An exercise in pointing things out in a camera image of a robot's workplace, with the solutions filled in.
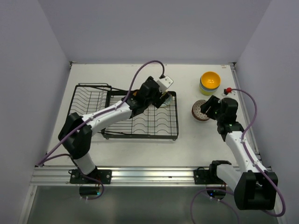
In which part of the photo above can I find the lime green bowl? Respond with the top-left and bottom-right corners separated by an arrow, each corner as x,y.
199,84 -> 218,96

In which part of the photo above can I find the pale teal textured bowl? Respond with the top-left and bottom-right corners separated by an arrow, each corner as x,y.
194,118 -> 210,123

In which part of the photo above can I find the blue glossy bowl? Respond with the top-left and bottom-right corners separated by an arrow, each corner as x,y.
200,79 -> 221,92

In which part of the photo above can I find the brown diamond patterned bowl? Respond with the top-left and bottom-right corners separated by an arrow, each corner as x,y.
192,99 -> 209,121

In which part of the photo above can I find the blue zigzag patterned bowl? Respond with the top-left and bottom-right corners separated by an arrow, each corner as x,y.
192,108 -> 209,119

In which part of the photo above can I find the smooth yellow bowl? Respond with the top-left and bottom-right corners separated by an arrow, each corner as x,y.
200,71 -> 221,89

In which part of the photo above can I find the yellow teal patterned bowl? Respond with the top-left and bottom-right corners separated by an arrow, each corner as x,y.
160,94 -> 172,107

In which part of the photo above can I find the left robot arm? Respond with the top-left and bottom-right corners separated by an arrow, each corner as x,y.
58,76 -> 173,183

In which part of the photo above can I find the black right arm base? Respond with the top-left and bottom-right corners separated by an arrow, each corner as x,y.
193,160 -> 240,201

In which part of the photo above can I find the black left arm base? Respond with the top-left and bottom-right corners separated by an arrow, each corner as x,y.
68,169 -> 112,200

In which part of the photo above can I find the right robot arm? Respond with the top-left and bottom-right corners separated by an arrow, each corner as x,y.
200,95 -> 278,210

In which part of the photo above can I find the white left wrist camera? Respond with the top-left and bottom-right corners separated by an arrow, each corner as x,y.
156,76 -> 174,93

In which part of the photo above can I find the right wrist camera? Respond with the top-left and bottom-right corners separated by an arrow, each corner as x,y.
222,87 -> 235,97

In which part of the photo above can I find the black wire dish rack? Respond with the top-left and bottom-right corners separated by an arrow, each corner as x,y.
68,83 -> 179,140

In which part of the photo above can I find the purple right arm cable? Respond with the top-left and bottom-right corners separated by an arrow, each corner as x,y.
190,88 -> 287,224

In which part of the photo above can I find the aluminium mounting rail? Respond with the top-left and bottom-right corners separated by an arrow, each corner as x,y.
30,166 -> 236,187

